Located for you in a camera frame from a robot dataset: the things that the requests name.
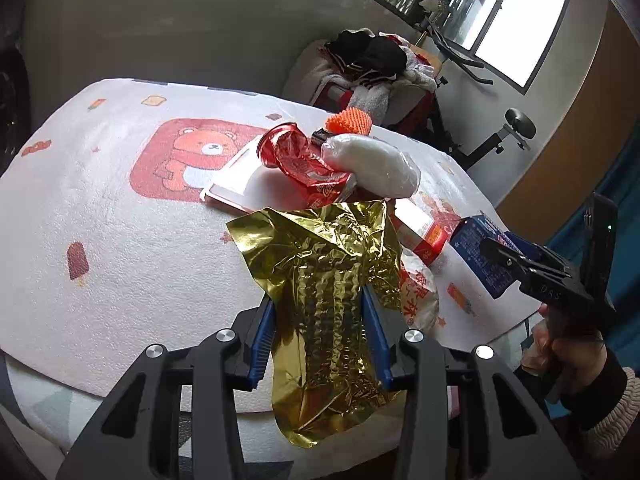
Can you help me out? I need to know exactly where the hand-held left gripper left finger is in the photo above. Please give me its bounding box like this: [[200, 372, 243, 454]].
[[56, 296, 278, 480]]

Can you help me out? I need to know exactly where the blue carton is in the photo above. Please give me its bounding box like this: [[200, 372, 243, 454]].
[[450, 215, 538, 300]]

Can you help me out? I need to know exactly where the crushed red drink can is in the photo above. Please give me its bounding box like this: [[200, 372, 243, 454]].
[[256, 123, 358, 209]]

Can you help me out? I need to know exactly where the white plastic tray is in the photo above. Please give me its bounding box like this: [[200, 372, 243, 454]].
[[200, 135, 321, 213]]

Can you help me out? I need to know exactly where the grey geometric tablecloth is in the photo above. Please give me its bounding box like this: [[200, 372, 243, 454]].
[[0, 350, 201, 463]]

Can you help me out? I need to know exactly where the orange foam fruit net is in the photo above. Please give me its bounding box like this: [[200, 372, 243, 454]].
[[324, 111, 373, 137]]

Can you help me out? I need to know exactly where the red and white carton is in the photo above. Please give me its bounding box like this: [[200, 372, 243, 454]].
[[387, 197, 463, 267]]

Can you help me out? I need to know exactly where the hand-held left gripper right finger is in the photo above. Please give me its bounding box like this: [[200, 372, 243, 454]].
[[361, 284, 581, 480]]

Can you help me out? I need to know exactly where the white chair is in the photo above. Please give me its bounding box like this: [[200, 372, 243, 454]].
[[282, 40, 441, 133]]

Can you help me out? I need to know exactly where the white bear printed mat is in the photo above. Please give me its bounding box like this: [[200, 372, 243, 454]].
[[0, 77, 541, 413]]

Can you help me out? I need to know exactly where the black framed window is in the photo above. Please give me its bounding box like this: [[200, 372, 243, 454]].
[[345, 0, 573, 96]]

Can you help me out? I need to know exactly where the black exercise bike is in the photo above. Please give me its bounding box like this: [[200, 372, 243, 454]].
[[415, 0, 538, 171]]

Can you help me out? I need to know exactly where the pile of clothes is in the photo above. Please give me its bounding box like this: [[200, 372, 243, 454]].
[[320, 30, 438, 111]]

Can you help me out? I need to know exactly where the person's right forearm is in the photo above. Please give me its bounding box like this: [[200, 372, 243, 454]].
[[575, 347, 640, 461]]

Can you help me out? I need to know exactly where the white plastic bag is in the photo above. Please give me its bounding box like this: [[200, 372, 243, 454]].
[[320, 133, 421, 199]]

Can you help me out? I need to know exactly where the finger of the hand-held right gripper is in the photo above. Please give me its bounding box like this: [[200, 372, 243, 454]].
[[479, 237, 548, 286], [505, 232, 572, 267]]

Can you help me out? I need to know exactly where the red printed clear plastic bag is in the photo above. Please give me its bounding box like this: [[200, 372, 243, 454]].
[[397, 252, 441, 333]]

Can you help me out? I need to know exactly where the gold foil wrapper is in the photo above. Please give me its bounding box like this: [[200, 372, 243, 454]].
[[226, 199, 407, 447]]

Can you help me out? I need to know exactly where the person's right hand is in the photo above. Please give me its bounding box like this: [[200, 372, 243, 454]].
[[520, 304, 608, 397]]

